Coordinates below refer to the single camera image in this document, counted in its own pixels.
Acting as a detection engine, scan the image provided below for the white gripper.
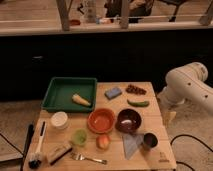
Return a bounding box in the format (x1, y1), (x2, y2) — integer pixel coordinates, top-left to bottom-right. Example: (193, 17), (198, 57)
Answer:
(157, 87), (181, 126)

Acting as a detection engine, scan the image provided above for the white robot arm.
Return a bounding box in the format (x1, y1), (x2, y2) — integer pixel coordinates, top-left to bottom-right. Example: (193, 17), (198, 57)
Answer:
(157, 62), (213, 126)

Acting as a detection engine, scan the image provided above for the dark metal cup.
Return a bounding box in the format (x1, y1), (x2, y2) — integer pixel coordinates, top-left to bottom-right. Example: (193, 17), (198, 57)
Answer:
(142, 133), (158, 150)

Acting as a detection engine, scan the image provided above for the green plastic cup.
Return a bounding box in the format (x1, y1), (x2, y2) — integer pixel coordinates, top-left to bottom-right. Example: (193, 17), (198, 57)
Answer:
(71, 129), (87, 146)

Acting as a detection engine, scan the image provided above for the white paper cup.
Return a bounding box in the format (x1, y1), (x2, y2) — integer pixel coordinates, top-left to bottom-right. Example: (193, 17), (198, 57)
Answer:
(50, 111), (68, 130)

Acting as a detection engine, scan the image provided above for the dark brown bowl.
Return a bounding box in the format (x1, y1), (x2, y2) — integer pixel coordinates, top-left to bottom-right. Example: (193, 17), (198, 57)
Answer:
(115, 109), (142, 133)

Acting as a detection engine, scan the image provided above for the grey folded cloth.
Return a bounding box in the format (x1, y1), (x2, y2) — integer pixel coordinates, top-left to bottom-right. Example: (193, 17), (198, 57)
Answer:
(122, 134), (144, 160)

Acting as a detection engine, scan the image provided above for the brown grape bunch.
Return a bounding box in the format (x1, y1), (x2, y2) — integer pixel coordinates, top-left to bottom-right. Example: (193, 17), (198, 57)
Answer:
(126, 84), (146, 95)

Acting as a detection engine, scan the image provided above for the blue sponge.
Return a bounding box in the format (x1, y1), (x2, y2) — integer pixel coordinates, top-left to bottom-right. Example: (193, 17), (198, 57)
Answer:
(105, 87), (122, 100)

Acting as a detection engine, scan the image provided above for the orange bowl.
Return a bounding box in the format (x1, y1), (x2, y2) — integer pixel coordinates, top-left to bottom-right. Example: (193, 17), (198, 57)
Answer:
(87, 108), (115, 134)

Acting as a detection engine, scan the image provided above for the red yellow apple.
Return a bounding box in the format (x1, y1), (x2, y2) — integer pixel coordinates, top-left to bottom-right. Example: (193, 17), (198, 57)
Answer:
(96, 134), (110, 150)

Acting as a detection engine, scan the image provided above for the silver fork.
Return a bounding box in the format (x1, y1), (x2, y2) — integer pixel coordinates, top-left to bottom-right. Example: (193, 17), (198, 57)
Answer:
(71, 153), (108, 165)

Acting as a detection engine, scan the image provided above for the green plastic tray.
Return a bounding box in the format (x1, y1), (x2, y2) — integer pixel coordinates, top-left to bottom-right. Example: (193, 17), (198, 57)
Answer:
(42, 77), (97, 113)

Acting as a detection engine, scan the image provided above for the person in background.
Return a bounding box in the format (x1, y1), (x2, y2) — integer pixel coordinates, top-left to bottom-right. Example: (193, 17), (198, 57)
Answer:
(104, 0), (154, 23)

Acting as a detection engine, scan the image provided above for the wooden block eraser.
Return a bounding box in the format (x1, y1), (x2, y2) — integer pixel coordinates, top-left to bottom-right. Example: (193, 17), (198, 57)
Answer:
(47, 143), (72, 165)

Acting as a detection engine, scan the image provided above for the red small object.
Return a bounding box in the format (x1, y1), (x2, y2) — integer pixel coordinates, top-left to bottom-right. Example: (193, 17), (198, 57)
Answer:
(70, 19), (81, 26)

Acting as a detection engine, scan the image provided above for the clear bottle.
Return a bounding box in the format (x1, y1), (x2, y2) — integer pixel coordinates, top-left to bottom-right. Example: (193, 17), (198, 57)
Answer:
(83, 0), (96, 23)

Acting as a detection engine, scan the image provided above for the black cable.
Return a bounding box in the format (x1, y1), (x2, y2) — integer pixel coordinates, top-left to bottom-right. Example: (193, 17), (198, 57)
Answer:
(170, 133), (213, 171)

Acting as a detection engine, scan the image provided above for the wooden post middle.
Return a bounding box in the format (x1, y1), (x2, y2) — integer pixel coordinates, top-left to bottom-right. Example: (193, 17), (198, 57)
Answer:
(119, 0), (129, 29)

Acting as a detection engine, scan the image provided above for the wooden post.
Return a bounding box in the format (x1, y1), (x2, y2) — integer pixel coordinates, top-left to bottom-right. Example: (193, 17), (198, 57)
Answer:
(119, 0), (129, 29)
(56, 0), (70, 31)

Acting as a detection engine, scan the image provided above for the wooden post left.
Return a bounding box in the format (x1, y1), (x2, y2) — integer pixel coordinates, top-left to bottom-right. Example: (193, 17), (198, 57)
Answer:
(56, 0), (70, 31)

